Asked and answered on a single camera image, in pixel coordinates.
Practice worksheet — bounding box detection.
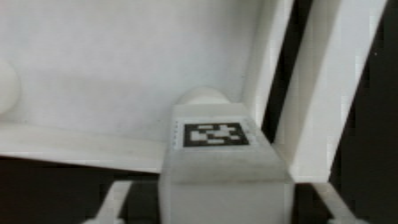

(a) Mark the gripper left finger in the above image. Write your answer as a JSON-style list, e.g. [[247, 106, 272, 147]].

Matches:
[[82, 181, 133, 224]]

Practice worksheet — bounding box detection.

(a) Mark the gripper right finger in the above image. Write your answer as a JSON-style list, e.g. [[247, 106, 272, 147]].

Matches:
[[313, 183, 369, 224]]

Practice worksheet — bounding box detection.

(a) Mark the white square tabletop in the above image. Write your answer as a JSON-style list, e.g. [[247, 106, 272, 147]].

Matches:
[[0, 0, 293, 173]]

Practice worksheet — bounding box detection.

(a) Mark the white U-shaped fence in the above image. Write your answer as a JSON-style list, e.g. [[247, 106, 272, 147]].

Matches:
[[273, 0, 387, 183]]

